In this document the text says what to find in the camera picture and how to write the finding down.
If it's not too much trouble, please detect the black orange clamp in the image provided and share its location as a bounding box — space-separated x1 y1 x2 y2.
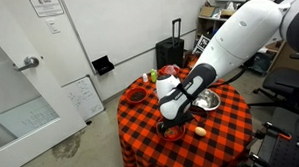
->
253 121 291 140

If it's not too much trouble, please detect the small whiteboard leaning on wall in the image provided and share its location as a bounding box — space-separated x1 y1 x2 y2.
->
63 75 104 121

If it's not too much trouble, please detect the black wall file holder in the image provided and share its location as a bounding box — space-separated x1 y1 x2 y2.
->
92 56 114 75

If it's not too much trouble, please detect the clear pink plastic cup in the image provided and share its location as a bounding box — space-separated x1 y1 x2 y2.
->
163 65 179 75

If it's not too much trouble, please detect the green bottle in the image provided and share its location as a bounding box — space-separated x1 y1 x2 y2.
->
150 69 157 82

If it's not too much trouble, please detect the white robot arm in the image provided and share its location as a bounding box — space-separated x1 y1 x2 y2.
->
156 0 299 132

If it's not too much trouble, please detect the white door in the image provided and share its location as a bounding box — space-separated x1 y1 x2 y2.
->
0 0 85 167

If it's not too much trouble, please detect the black rolling suitcase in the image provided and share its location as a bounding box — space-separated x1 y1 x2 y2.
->
153 17 186 70

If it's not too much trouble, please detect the red tomato plush toy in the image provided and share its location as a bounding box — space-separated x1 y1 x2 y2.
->
164 127 180 140

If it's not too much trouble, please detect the red bowl holding tomato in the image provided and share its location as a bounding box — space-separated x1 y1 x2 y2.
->
156 122 185 142

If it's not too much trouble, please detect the steel mixing bowl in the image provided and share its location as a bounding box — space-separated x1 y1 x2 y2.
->
192 88 221 111

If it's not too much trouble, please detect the loose beige egg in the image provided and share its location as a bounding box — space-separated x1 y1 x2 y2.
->
194 127 206 137

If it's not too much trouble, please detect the orange black checkered tablecloth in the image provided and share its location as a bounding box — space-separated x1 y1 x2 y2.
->
117 78 252 167

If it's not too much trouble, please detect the red bowl with dark contents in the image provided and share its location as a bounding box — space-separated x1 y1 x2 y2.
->
126 88 147 104

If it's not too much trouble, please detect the silver door handle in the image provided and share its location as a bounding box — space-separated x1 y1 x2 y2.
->
13 56 40 72

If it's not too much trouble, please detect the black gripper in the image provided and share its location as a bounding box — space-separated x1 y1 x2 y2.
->
162 111 194 129

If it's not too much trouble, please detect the wall notice sign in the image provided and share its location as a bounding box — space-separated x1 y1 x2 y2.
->
30 0 64 17

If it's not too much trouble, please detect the wooden shelf with clutter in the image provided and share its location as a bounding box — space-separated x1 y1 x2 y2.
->
195 3 236 42

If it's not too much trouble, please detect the black office chair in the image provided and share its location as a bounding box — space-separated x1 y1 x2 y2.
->
248 53 299 114

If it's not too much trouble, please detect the small white bottle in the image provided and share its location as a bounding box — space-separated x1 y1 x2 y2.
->
142 74 148 83

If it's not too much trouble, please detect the red bowl with plastic cup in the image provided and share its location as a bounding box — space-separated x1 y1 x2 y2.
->
160 65 180 75

